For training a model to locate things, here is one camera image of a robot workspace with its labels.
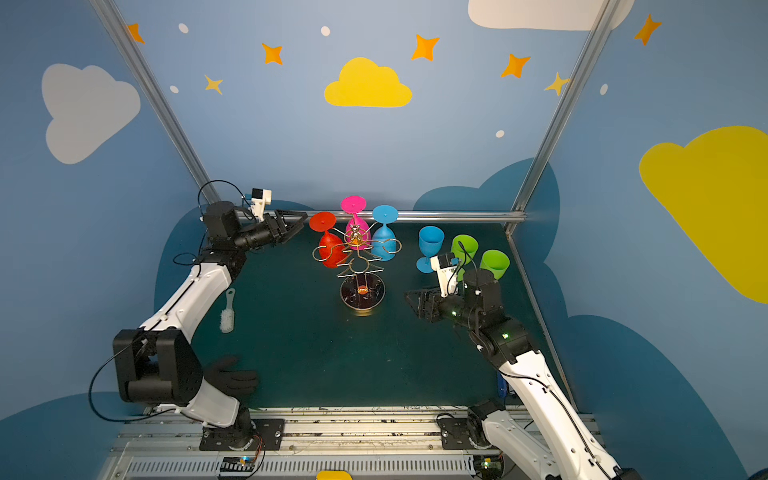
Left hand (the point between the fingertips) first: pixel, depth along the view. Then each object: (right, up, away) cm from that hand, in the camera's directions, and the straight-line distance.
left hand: (303, 217), depth 77 cm
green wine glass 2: (+58, -12, +19) cm, 62 cm away
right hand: (+29, -18, -7) cm, 35 cm away
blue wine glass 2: (+37, -5, +22) cm, 43 cm away
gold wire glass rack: (+13, -23, +23) cm, 35 cm away
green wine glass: (+47, -8, +16) cm, 50 cm away
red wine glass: (+6, -8, +11) cm, 15 cm away
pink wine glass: (+14, -4, 0) cm, 15 cm away
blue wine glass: (+21, -6, +10) cm, 24 cm away
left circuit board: (-15, -62, -4) cm, 64 cm away
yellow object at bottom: (+10, -61, -9) cm, 63 cm away
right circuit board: (+47, -63, -4) cm, 79 cm away
